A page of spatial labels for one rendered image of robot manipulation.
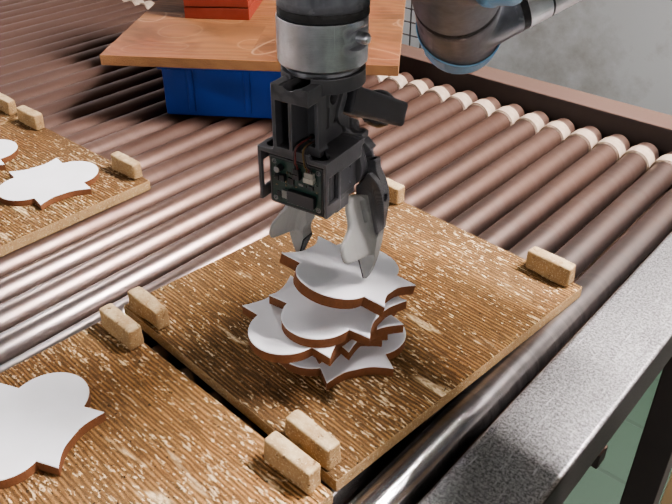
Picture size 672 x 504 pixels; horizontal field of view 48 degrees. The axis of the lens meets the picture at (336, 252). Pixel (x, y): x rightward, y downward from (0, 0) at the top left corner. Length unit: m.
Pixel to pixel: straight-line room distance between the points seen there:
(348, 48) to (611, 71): 3.05
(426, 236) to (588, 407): 0.32
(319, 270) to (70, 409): 0.27
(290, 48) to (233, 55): 0.70
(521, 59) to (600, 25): 0.42
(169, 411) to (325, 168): 0.29
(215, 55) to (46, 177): 0.35
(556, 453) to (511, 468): 0.05
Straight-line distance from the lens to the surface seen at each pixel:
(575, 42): 3.66
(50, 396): 0.79
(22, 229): 1.09
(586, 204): 1.16
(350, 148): 0.65
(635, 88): 3.60
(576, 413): 0.81
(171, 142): 1.30
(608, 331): 0.92
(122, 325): 0.83
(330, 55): 0.61
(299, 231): 0.76
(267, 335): 0.74
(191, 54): 1.33
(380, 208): 0.69
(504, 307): 0.89
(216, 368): 0.80
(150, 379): 0.80
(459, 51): 0.69
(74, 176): 1.17
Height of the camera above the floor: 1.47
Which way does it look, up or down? 34 degrees down
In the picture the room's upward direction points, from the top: straight up
